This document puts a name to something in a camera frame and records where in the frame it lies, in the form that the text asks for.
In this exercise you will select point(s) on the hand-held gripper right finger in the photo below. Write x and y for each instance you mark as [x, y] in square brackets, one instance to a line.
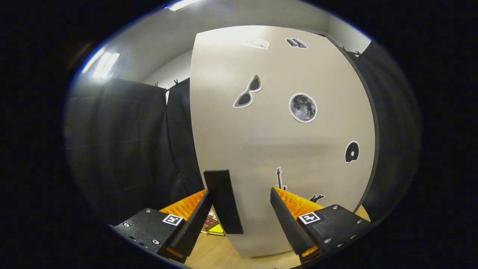
[285, 224]

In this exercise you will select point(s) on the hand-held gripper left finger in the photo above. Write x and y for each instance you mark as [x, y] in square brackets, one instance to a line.
[198, 224]

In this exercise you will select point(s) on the yellow cover book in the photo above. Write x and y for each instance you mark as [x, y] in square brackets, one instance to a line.
[217, 230]

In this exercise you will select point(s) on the black backdrop cloth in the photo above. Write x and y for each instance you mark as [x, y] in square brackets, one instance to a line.
[119, 149]

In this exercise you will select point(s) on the narrow ceiling light panel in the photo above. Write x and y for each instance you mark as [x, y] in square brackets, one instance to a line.
[105, 64]

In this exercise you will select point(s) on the wide ceiling light panel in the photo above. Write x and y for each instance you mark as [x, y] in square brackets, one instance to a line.
[181, 3]

